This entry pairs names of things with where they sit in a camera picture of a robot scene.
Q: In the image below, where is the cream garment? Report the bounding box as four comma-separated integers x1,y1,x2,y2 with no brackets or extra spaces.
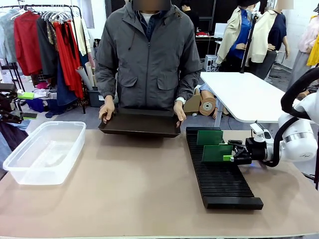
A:
72,15,92,57

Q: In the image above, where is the black tripod pole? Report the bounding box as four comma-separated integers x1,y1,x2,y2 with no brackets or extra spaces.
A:
239,10,261,74

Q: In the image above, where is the low black metal rack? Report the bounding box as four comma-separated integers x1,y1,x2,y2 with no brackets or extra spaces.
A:
0,58,26,96

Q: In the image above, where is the cream paper roll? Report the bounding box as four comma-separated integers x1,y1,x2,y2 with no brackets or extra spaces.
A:
84,61,97,88

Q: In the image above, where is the person's left hand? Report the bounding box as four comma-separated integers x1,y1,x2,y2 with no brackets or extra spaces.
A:
173,101,187,122

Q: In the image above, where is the light blue-grey garment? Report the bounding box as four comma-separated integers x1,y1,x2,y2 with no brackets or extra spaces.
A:
0,9,18,64

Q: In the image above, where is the black slotted PCB rack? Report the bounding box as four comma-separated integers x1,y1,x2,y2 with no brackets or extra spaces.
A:
185,126,264,210

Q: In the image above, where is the person's right hand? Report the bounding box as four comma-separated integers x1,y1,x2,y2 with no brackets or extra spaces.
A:
99,101,116,124

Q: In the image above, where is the mannequin in pink and yellow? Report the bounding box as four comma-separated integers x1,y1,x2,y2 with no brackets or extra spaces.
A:
286,7,319,87

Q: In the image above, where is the blue cloth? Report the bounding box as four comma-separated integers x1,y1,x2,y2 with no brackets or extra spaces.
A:
25,98,59,119

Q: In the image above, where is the mannequin in cream coat blue shirt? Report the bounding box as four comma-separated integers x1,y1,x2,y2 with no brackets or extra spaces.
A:
215,0,253,73

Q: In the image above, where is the grey storage bin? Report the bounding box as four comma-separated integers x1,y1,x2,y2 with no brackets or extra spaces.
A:
88,89,106,108

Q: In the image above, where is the person in grey jacket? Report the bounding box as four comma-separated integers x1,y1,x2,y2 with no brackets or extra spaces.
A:
94,0,203,112

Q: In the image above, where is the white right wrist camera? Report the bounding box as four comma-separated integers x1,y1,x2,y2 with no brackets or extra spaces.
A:
249,122,273,143

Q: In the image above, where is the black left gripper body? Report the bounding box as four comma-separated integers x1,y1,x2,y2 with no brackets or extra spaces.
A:
0,83,18,113

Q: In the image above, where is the person's right forearm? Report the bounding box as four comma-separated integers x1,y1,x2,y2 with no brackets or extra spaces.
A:
94,72,118,101

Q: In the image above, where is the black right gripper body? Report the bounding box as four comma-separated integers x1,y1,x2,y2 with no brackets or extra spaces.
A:
245,137,267,164

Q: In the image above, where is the red dress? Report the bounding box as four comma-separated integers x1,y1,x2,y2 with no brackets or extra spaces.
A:
52,20,84,99

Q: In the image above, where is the person in black clothes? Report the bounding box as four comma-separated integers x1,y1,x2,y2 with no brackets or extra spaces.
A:
180,0,200,33

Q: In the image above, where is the dark grey garment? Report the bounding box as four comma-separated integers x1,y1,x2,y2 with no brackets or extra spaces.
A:
36,15,59,78

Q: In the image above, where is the navy blue skirt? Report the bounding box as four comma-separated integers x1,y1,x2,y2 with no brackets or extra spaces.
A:
56,59,78,108

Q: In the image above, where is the brown cardboard spool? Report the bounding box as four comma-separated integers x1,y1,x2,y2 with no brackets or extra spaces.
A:
198,96,217,118

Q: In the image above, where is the person's left forearm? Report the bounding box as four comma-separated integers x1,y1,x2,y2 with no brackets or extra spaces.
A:
176,72,203,101

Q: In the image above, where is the white crate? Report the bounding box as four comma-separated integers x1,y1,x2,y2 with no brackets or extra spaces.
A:
204,54,218,72

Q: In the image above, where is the green PCB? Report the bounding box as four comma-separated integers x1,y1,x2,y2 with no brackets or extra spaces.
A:
202,144,234,163
196,129,224,146

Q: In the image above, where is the red shirt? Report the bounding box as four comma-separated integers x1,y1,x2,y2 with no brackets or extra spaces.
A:
13,10,43,77

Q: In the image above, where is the dark brown serving tray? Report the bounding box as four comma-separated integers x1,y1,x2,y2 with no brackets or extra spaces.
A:
97,107,182,138

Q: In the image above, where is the clear plastic storage box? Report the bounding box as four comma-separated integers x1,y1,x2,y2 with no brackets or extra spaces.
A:
2,120,87,186

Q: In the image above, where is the white table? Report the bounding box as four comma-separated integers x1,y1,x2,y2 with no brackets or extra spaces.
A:
199,71,286,128

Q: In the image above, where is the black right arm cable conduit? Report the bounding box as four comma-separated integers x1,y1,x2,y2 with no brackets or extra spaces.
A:
260,66,319,168

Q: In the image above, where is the white paper roll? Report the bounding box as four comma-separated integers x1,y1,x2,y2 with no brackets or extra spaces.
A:
75,66,94,91

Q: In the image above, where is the open cardboard box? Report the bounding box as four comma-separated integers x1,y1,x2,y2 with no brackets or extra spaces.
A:
183,88,202,114

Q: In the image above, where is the black metal clothes rack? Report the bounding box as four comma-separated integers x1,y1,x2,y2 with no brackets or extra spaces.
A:
0,4,87,114

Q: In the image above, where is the mannequin in cream jacket navy top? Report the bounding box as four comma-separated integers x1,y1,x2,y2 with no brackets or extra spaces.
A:
249,1,291,81

